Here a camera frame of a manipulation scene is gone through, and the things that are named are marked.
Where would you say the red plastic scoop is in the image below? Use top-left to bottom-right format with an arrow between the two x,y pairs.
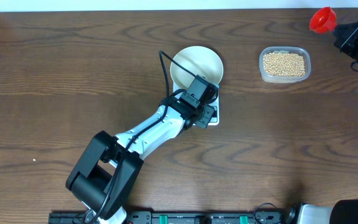
309,7 -> 337,34

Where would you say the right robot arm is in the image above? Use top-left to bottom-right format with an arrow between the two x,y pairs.
310,7 -> 358,223

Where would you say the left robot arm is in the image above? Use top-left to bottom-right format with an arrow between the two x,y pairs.
65,93 -> 215,223

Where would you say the white digital kitchen scale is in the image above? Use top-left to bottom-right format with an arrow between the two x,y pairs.
173,82 -> 220,126

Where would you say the cream bowl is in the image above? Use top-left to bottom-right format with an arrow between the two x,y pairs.
170,46 -> 224,90

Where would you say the clear plastic container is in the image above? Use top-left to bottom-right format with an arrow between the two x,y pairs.
259,47 -> 311,84

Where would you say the soybeans pile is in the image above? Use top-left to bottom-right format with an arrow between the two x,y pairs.
262,52 -> 306,77

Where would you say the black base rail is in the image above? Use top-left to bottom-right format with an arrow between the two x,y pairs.
48,210 -> 291,224

